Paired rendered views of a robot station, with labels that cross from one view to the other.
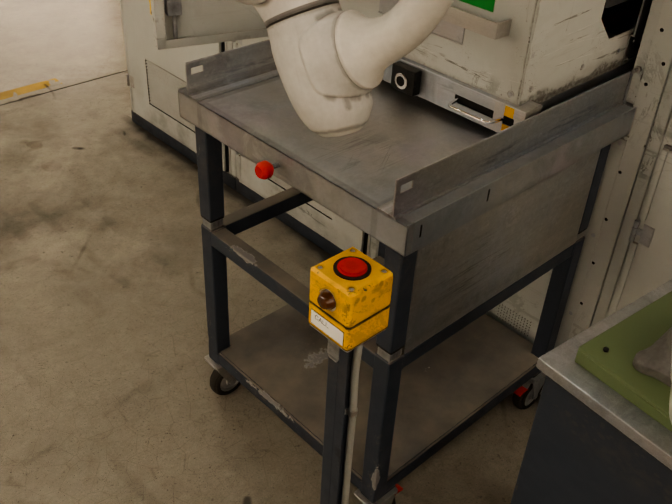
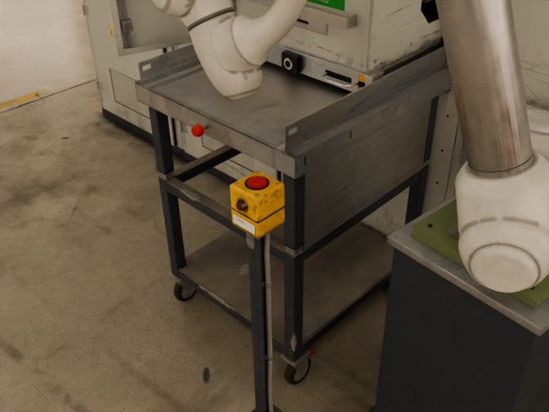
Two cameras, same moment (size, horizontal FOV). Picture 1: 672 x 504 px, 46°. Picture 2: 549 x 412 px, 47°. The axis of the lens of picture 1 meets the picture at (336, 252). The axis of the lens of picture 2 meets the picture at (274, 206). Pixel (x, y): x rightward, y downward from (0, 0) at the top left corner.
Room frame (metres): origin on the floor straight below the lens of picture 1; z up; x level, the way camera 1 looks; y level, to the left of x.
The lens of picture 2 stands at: (-0.22, -0.05, 1.58)
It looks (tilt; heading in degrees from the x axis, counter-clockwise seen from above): 35 degrees down; 0
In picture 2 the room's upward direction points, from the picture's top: 1 degrees counter-clockwise
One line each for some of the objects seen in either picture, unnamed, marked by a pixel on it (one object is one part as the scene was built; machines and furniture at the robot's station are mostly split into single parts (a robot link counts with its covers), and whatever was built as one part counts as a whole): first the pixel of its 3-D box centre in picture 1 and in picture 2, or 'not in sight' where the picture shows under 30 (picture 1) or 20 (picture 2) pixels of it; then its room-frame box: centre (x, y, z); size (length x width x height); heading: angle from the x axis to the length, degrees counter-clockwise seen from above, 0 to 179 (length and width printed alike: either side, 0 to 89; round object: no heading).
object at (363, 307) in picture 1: (349, 298); (257, 203); (0.83, -0.02, 0.85); 0.08 x 0.08 x 0.10; 45
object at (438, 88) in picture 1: (418, 74); (300, 58); (1.48, -0.14, 0.90); 0.54 x 0.05 x 0.06; 45
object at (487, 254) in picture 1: (392, 256); (294, 189); (1.47, -0.13, 0.46); 0.64 x 0.58 x 0.66; 135
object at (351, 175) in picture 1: (408, 111); (295, 85); (1.47, -0.13, 0.82); 0.68 x 0.62 x 0.06; 135
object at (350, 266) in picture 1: (352, 270); (256, 184); (0.83, -0.02, 0.90); 0.04 x 0.04 x 0.02
